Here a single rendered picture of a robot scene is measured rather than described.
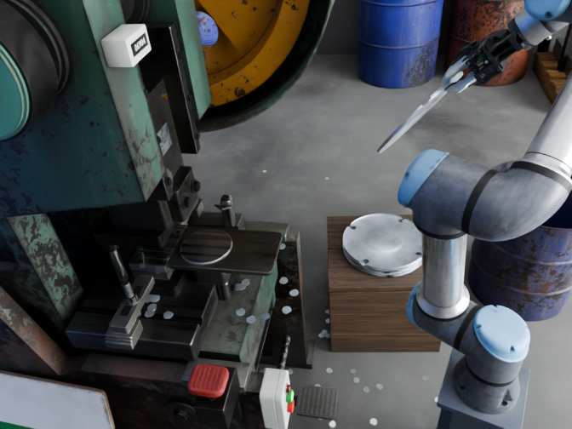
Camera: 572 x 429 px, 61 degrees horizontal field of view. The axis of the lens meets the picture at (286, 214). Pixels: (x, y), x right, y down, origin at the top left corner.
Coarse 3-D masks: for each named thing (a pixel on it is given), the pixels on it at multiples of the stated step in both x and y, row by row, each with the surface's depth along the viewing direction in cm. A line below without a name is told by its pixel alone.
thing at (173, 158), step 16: (144, 80) 98; (160, 80) 98; (160, 96) 98; (160, 112) 98; (160, 128) 98; (160, 144) 98; (176, 144) 106; (176, 160) 107; (176, 176) 106; (192, 176) 109; (176, 192) 101; (192, 192) 109; (112, 208) 103; (128, 208) 103; (144, 208) 102; (160, 208) 101; (176, 208) 104; (128, 224) 106; (144, 224) 105; (160, 224) 104
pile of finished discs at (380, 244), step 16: (352, 224) 180; (368, 224) 179; (384, 224) 179; (400, 224) 178; (352, 240) 173; (368, 240) 172; (384, 240) 171; (400, 240) 170; (416, 240) 171; (352, 256) 166; (368, 256) 166; (384, 256) 166; (400, 256) 165; (416, 256) 164; (368, 272) 164; (384, 272) 162; (400, 272) 162
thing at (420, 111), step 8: (456, 80) 124; (440, 88) 114; (432, 96) 113; (440, 96) 128; (432, 104) 131; (416, 112) 114; (424, 112) 133; (408, 120) 115; (416, 120) 136; (400, 128) 117; (408, 128) 135; (392, 136) 119; (400, 136) 141; (384, 144) 122
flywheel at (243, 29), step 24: (216, 0) 116; (240, 0) 115; (264, 0) 114; (288, 0) 110; (312, 0) 117; (216, 24) 120; (240, 24) 119; (264, 24) 118; (288, 24) 113; (216, 48) 123; (240, 48) 122; (264, 48) 118; (288, 48) 117; (216, 72) 128; (240, 72) 123; (264, 72) 122; (216, 96) 128; (240, 96) 127
